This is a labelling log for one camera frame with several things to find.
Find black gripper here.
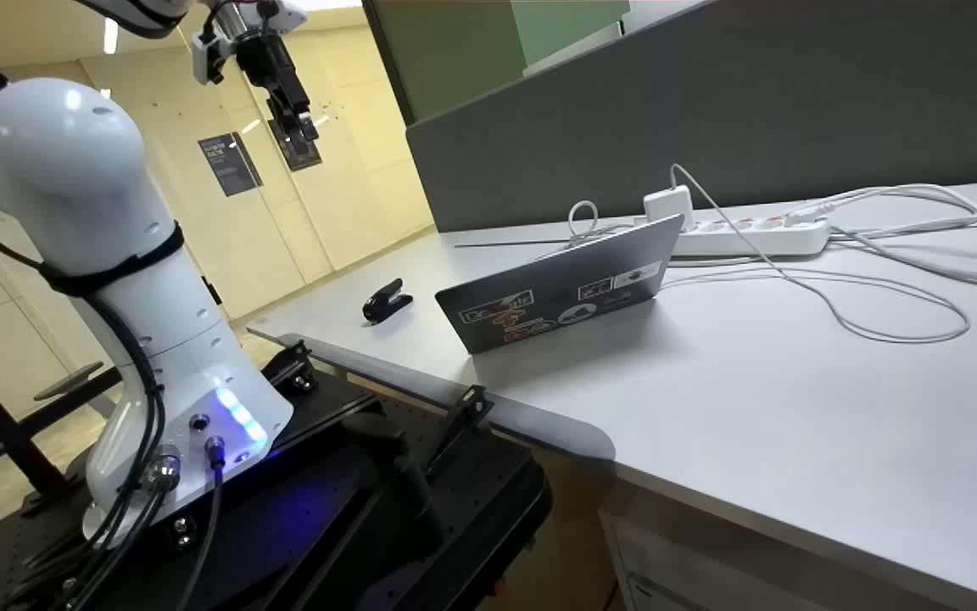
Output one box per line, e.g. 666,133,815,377
215,0,324,174

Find silver laptop with stickers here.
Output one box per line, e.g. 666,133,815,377
436,214,685,353

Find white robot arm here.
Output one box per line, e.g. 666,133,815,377
0,73,291,545

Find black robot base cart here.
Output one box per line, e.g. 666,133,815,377
0,371,553,611

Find black stapler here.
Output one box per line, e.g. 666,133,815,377
362,279,410,322

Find white power adapter plug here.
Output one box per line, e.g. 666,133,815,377
644,187,692,220

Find white power strip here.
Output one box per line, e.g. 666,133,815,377
676,217,832,257

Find grey desk divider panel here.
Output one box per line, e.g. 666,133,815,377
406,0,977,230

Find dark wall sign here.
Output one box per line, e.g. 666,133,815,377
200,133,260,198

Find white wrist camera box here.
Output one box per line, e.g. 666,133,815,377
191,19,224,83

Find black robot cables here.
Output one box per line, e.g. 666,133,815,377
0,19,230,611

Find white charger cable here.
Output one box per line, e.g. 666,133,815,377
564,158,977,350

